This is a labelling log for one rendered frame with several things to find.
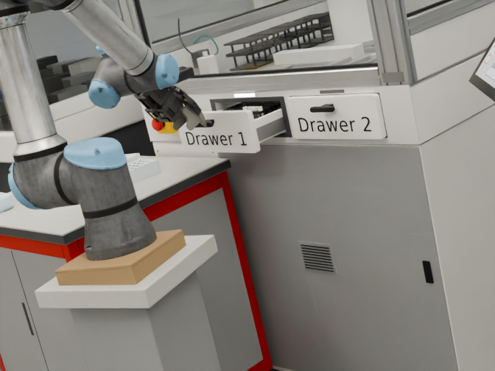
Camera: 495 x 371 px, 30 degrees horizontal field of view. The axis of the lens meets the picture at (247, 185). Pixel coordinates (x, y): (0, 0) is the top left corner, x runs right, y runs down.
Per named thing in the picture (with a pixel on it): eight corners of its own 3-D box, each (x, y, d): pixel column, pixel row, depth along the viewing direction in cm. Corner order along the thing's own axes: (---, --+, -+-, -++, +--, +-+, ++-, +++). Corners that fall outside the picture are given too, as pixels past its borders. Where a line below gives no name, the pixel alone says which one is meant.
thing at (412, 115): (419, 144, 216) (408, 85, 212) (150, 141, 290) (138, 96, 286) (599, 46, 277) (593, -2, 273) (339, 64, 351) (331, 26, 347)
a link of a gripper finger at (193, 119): (197, 140, 239) (171, 119, 234) (208, 123, 241) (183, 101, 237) (204, 140, 236) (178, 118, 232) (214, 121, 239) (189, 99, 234)
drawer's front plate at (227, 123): (256, 153, 236) (247, 112, 233) (183, 151, 257) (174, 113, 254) (261, 151, 237) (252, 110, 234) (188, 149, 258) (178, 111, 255)
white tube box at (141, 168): (126, 186, 257) (122, 174, 256) (110, 185, 264) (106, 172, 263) (160, 171, 265) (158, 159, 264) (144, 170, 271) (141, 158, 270)
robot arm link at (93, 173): (116, 209, 183) (96, 143, 180) (63, 216, 190) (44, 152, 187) (147, 190, 193) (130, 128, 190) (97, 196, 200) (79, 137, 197)
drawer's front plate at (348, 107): (382, 139, 221) (374, 95, 218) (294, 138, 242) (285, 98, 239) (387, 137, 222) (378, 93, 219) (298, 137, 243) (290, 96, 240)
